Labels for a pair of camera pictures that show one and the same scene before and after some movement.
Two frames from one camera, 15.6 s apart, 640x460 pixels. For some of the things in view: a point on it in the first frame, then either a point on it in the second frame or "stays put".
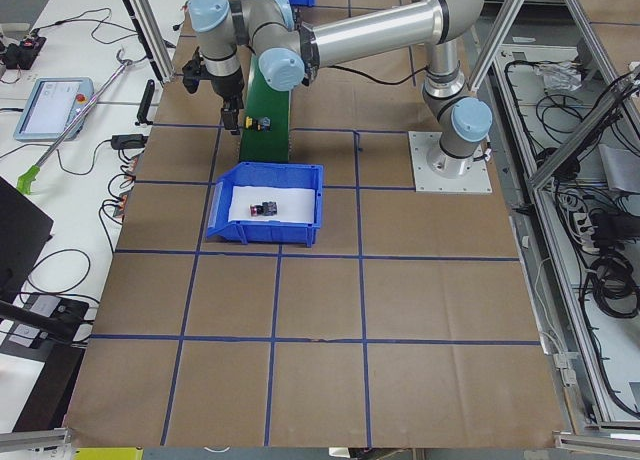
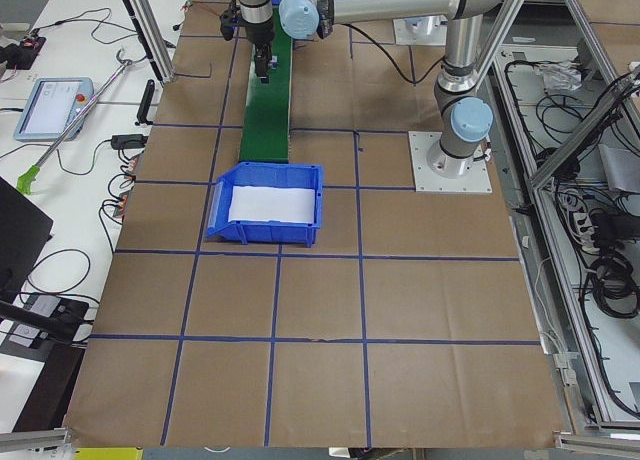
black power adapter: x=128 y=141 stays put
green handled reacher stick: x=25 y=183 stays put
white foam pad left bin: x=294 y=204 stays put
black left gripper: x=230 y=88 → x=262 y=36
